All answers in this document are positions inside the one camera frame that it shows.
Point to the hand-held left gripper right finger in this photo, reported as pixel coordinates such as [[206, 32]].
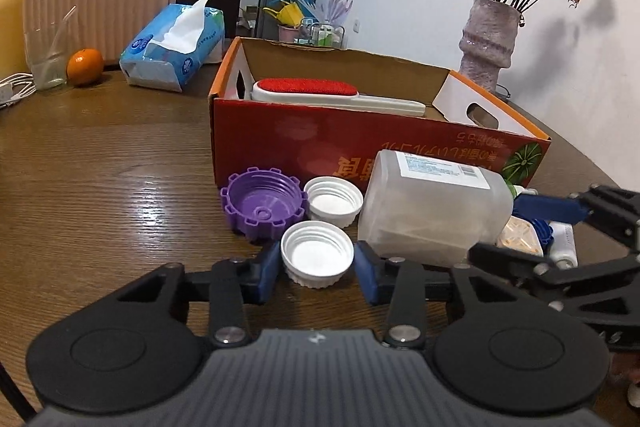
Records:
[[366, 277]]

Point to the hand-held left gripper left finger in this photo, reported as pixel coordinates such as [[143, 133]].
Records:
[[270, 268]]

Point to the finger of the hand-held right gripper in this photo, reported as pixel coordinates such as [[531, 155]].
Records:
[[547, 208], [505, 259]]

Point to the white screw cap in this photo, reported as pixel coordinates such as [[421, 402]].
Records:
[[333, 202], [316, 253]]

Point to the purple notched cap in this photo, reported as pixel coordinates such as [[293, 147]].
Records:
[[260, 204]]

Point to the translucent plastic bottle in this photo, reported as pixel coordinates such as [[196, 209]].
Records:
[[430, 212]]

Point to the red cardboard box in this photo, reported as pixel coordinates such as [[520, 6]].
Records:
[[280, 142]]

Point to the blue small cap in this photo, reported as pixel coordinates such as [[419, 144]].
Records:
[[542, 232]]

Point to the small white bottle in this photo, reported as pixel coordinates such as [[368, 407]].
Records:
[[564, 244]]

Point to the pink textured vase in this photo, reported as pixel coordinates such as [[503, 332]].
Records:
[[487, 42]]

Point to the red and white lint brush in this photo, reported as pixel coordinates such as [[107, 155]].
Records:
[[305, 89]]

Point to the pink flower pot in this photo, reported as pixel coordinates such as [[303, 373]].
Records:
[[288, 33]]

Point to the blue tissue pack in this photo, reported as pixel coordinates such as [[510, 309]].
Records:
[[165, 57]]

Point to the yellow watering can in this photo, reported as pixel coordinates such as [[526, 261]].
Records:
[[290, 13]]

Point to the purple feather decoration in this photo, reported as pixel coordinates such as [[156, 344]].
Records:
[[337, 4]]

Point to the orange fruit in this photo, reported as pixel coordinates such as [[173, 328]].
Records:
[[85, 67]]

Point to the clear glass cup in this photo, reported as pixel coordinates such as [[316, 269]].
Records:
[[47, 57]]

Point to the yellow thermos bottle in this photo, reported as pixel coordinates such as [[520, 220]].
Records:
[[11, 7]]

